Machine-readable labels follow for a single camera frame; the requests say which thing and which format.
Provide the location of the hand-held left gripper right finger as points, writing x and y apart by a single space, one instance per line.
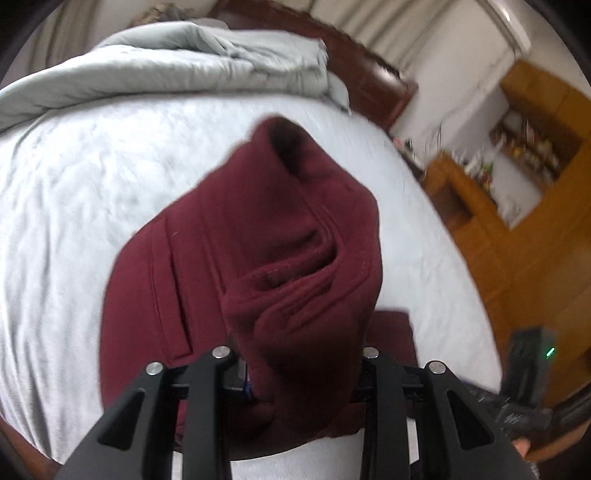
383 383

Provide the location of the grey duvet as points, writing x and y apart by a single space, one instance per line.
161 60

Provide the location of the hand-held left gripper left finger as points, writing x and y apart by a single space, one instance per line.
212 383

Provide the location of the row of small trinkets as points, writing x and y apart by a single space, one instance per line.
526 145

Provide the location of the person's right hand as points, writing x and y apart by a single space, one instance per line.
521 446

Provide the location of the bed with white sheet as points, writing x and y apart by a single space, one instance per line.
69 207

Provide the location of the wooden headboard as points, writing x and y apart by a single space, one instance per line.
369 78

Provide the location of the dark red pants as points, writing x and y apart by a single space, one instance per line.
277 230

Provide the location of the brown patterned pillow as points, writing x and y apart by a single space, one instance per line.
159 13

